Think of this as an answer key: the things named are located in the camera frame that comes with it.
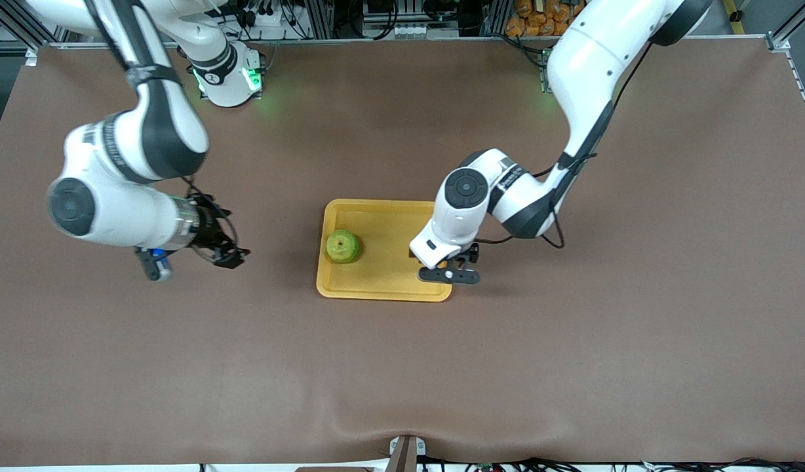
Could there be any white power strip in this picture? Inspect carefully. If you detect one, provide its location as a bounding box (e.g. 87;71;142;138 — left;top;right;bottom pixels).
235;0;300;31

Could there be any aluminium table edge rail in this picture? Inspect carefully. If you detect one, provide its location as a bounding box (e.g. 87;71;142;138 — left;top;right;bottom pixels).
26;36;791;54

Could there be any brown table mat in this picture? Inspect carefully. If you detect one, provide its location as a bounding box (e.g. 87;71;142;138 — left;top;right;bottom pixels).
0;39;805;467

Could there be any metal camera bracket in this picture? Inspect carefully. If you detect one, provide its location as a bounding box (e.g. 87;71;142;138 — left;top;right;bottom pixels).
388;435;427;472

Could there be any yellow plastic tray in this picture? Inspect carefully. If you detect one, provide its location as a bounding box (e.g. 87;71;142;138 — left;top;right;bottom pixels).
316;199;454;303

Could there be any white terminal block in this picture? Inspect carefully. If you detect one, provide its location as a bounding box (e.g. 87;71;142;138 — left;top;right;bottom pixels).
393;23;460;39

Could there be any bag of orange snacks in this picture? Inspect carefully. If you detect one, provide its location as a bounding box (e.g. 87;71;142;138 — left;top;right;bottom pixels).
505;0;583;37

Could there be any green apple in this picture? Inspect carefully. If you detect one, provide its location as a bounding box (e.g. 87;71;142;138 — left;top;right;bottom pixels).
326;229;362;265

